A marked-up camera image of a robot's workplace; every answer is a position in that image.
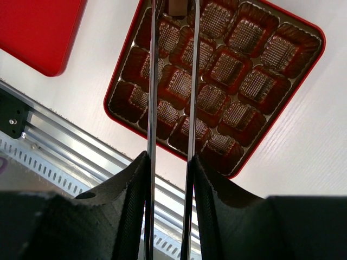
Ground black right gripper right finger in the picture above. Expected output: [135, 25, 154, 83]
[192, 156, 346, 259]

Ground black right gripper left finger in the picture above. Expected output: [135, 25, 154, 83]
[1, 152, 149, 259]

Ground metal serving tongs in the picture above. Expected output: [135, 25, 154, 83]
[144, 1, 200, 259]

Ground dark chocolate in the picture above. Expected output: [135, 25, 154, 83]
[168, 0, 188, 17]

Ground red chocolate box with tray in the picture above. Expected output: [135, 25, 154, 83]
[104, 1, 326, 178]

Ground red rectangular box lid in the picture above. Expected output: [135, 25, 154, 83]
[1, 1, 86, 77]

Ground aluminium frame rail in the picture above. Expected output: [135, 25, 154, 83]
[0, 80, 203, 244]

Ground slotted cable duct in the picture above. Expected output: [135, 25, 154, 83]
[0, 131, 203, 260]

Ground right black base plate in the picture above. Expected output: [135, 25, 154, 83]
[0, 89, 29, 139]

